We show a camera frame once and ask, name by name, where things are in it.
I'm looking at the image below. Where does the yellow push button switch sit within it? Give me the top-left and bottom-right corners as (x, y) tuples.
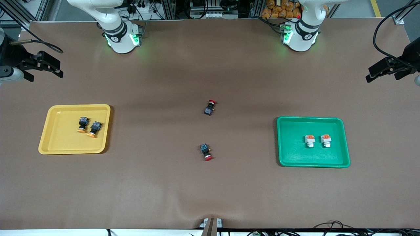
(87, 121), (102, 138)
(77, 117), (90, 134)

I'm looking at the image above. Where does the yellow plastic tray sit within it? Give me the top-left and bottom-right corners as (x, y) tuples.
(38, 104), (111, 155)

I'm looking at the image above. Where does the short white power strip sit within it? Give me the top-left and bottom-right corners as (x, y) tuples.
(131, 2), (155, 14)

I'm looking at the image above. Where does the bag of orange items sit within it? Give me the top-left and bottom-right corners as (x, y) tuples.
(262, 0), (302, 19)

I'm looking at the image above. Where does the green plastic tray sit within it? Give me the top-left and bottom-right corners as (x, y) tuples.
(277, 116), (351, 168)

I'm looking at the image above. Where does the long white power strip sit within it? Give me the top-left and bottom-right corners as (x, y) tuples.
(192, 11), (237, 19)

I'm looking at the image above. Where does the brown table mat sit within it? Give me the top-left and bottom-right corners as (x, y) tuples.
(0, 18), (420, 230)

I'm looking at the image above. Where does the metal table clamp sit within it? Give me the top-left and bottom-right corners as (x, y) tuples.
(199, 217), (223, 236)

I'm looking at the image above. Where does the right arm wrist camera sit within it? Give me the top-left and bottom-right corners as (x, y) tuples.
(0, 66), (35, 83)

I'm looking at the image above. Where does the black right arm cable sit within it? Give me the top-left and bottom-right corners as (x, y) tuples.
(10, 39), (64, 54)

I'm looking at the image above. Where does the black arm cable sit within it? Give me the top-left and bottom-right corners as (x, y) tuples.
(373, 2), (420, 68)
(10, 39), (64, 54)

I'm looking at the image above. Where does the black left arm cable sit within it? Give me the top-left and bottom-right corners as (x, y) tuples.
(373, 2), (420, 68)

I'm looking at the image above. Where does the aluminium frame profile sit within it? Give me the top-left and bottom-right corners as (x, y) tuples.
(0, 0), (50, 31)
(392, 0), (420, 25)

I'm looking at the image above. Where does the red push button switch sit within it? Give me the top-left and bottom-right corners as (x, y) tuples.
(199, 143), (214, 162)
(204, 99), (218, 116)

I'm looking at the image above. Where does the black cable bundle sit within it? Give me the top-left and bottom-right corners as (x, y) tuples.
(313, 220), (361, 236)

